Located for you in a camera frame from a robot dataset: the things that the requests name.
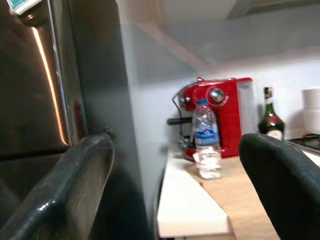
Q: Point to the dark stainless steel fridge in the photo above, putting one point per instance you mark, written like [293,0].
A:
[30,87]

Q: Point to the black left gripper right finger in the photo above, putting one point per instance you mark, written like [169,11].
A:
[287,187]

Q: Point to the white cooking pot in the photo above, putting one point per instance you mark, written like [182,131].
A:
[311,110]

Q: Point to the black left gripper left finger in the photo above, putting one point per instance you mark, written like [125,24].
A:
[62,187]

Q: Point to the white teal fridge magnet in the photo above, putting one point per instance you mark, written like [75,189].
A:
[23,5]

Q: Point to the red coffee machine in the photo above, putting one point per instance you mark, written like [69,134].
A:
[227,120]

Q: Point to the dark green glass bottle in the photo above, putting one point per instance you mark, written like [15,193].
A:
[271,122]

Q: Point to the clear plastic water bottle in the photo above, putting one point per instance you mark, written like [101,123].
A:
[206,135]

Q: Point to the beige woven cloth mat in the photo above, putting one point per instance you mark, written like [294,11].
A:
[237,195]

